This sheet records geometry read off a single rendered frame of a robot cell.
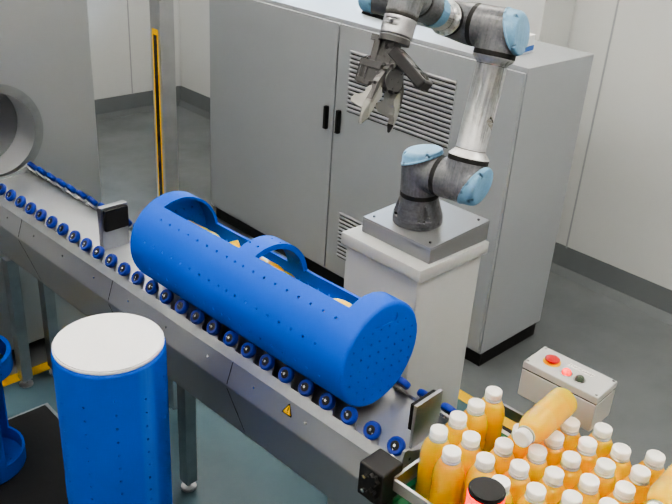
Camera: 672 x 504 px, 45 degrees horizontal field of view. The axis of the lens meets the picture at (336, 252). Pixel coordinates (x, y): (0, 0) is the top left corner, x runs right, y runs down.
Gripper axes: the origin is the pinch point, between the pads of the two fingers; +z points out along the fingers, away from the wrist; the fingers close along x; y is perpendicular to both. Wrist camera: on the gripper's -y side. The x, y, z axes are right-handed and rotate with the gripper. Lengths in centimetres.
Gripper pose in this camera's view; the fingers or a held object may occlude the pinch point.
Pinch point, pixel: (377, 127)
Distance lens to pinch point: 183.9
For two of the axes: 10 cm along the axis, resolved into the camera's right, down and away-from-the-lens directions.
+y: -7.9, -3.1, 5.3
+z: -2.7, 9.5, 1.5
